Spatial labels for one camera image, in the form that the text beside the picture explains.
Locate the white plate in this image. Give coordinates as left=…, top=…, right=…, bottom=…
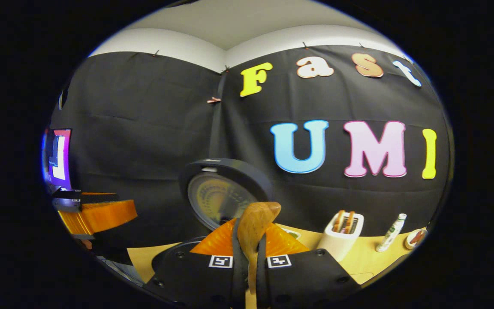
left=404, top=229, right=428, bottom=250

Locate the white milk bottle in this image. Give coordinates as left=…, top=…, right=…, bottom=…
left=376, top=213, right=407, bottom=253

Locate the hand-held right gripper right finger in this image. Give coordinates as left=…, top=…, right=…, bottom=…
left=256, top=223, right=361, bottom=309

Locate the black backdrop cloth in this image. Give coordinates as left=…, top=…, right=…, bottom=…
left=48, top=45, right=451, bottom=249

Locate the wooden spoon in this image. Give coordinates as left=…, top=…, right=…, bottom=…
left=237, top=202, right=282, bottom=294

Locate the computer monitor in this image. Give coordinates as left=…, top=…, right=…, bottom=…
left=42, top=128, right=72, bottom=191

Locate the white toaster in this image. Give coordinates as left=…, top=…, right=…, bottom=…
left=316, top=212, right=364, bottom=262

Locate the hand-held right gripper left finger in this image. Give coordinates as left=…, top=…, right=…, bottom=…
left=144, top=218, right=247, bottom=309

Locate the dark grey rice cooker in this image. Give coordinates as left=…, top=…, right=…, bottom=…
left=151, top=158, right=273, bottom=275

